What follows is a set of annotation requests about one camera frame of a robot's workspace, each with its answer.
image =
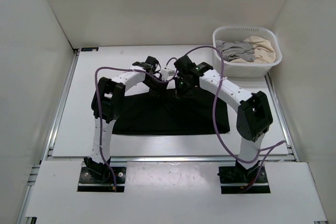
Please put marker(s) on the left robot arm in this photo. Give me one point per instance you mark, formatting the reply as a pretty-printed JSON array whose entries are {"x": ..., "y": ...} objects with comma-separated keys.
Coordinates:
[{"x": 111, "y": 85}]

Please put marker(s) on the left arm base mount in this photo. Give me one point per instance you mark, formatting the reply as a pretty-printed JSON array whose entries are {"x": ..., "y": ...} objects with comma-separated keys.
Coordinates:
[{"x": 88, "y": 182}]

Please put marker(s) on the beige garment in basket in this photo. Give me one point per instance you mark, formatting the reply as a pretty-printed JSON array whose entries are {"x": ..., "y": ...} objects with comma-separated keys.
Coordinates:
[{"x": 263, "y": 51}]

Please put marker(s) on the white plastic laundry basket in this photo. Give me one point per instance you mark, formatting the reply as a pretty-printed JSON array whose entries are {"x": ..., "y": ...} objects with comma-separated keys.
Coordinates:
[{"x": 239, "y": 33}]

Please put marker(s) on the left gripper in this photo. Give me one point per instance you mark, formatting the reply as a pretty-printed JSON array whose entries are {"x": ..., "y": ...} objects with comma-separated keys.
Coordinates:
[{"x": 161, "y": 90}]

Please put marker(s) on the small dark label sticker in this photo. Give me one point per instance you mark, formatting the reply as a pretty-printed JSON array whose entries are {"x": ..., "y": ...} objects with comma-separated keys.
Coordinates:
[{"x": 89, "y": 49}]

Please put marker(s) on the grey garment in basket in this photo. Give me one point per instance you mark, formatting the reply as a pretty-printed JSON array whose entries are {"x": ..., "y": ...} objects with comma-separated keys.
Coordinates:
[{"x": 236, "y": 50}]

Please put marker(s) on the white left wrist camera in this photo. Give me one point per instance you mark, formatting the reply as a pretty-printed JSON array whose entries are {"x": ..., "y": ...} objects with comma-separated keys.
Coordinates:
[{"x": 166, "y": 73}]

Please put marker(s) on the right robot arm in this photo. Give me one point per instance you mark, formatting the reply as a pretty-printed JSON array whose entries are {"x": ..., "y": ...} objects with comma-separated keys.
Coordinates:
[{"x": 253, "y": 113}]

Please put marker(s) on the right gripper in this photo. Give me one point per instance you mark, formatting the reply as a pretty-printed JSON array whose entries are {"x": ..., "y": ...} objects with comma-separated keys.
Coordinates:
[{"x": 179, "y": 94}]

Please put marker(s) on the black trousers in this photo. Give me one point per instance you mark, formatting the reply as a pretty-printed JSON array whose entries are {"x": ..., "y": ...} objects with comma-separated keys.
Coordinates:
[{"x": 144, "y": 114}]

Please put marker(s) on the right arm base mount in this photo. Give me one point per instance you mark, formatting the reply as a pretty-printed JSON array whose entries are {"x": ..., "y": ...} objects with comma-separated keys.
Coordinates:
[{"x": 234, "y": 182}]

